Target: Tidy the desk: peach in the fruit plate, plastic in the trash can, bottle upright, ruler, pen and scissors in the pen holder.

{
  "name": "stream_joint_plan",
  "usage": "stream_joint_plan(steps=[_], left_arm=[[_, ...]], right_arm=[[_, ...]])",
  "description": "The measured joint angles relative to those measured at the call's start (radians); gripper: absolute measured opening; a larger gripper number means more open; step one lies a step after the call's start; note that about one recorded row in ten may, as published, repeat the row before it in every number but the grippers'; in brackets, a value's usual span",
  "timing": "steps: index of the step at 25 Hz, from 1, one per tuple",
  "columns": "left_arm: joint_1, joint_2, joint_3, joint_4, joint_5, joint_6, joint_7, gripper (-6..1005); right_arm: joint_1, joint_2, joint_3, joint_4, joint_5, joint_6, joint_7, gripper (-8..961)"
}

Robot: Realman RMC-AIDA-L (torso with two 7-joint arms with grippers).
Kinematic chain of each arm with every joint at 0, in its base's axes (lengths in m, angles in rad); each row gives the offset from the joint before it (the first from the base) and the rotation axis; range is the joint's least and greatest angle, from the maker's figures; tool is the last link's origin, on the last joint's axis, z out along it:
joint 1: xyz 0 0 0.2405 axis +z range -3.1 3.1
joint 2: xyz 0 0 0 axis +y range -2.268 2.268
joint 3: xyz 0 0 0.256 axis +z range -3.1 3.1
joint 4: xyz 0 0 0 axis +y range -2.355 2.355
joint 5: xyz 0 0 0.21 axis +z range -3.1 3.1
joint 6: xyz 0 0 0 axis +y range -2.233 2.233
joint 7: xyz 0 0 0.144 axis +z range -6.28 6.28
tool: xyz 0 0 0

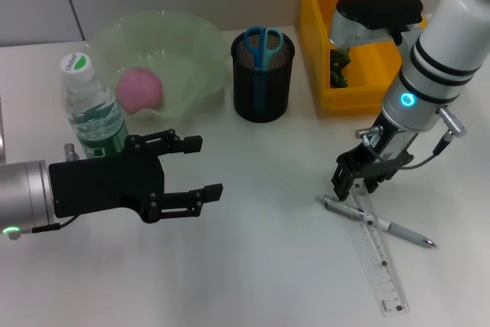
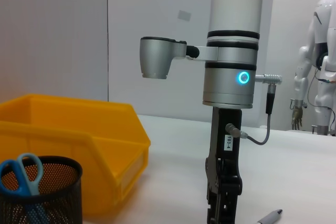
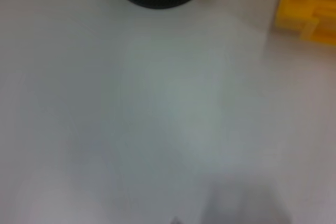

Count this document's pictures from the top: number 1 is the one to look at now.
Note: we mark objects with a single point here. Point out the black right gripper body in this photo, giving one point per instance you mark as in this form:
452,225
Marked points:
394,147

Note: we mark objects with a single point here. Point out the transparent plastic ruler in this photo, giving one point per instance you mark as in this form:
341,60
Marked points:
383,265

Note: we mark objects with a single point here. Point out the clear green-label water bottle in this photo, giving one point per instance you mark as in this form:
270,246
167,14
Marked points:
92,112

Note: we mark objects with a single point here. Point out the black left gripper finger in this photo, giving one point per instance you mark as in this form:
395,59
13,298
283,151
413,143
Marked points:
213,191
193,144

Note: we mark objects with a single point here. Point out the translucent green fruit bowl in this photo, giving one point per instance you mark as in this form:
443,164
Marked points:
183,43

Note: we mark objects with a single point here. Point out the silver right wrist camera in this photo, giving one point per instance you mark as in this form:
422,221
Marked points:
379,9

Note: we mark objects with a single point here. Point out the blue scissors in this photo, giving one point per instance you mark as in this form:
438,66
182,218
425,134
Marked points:
263,51

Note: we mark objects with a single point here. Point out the grey pen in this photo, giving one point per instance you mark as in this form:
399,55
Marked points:
409,234

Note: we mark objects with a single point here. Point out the pink peach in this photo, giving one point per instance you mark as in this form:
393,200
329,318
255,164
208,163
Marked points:
139,89

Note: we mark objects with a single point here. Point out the yellow plastic bin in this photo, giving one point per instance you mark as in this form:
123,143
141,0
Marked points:
317,74

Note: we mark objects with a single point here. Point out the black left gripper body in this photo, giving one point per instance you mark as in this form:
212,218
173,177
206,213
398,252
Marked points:
99,185

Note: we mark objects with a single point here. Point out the green plastic wrapper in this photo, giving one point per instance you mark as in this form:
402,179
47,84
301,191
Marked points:
340,70

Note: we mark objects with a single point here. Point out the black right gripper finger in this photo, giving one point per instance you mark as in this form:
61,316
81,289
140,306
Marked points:
344,181
377,181

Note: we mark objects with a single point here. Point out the black mesh pen holder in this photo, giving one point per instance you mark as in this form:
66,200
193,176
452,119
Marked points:
275,93

